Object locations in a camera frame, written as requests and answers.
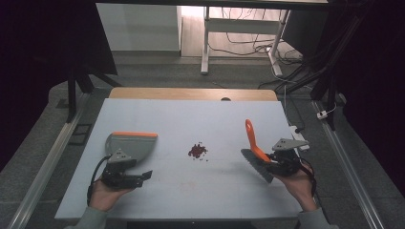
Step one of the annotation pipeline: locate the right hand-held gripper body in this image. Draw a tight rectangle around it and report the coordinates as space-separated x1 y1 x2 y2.
268 137 310 177

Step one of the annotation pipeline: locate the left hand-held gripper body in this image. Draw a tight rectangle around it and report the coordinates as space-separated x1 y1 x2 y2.
100 148 145 191

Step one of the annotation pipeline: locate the brush with orange handle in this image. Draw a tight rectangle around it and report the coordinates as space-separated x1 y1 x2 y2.
241 118 275 184

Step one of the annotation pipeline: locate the grey dustpan with orange edge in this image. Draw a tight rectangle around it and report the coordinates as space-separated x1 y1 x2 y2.
104 131 159 166

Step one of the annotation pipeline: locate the pile of red beans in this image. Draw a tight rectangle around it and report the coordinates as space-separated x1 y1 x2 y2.
187 141 210 162

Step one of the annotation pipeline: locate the person's right hand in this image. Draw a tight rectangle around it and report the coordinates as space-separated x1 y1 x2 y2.
274 160 318 213

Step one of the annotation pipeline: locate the person's left hand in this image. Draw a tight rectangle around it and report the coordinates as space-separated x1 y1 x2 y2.
88 179 135 213

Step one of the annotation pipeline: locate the white power strip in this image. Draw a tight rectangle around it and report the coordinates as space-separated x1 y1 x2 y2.
288 124 310 152

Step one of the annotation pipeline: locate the white foam board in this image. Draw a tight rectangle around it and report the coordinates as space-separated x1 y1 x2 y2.
54 97 321 221

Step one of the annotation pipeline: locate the black metal stand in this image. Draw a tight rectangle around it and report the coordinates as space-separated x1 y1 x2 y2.
276 12 371 132
65 61 122 124

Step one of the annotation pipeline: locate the wooden table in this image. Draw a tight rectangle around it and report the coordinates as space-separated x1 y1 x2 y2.
108 87 279 102

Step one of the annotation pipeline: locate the dark curtain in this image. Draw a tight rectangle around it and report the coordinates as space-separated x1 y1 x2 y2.
0 0 118 173
328 0 405 198

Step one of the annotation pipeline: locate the white cabinet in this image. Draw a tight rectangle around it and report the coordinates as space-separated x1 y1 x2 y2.
96 3 182 52

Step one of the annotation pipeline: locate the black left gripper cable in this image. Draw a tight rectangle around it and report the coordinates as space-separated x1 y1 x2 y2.
86 155 113 207

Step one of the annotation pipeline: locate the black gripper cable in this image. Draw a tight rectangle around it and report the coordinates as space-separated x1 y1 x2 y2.
297 157 318 197
86 155 113 207

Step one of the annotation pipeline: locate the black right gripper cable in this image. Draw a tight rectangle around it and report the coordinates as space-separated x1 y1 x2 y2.
297 157 318 197

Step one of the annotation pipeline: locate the black floor bracket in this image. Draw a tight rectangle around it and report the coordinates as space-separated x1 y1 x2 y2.
68 123 94 147

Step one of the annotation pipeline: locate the aluminium rail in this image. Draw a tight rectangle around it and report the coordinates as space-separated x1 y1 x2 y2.
7 92 91 229
310 99 385 229

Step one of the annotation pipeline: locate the tangle of floor cables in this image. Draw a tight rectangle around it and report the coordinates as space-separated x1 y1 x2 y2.
208 7 304 66

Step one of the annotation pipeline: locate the white desk frame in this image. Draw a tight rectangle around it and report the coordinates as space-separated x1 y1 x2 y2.
200 6 291 77

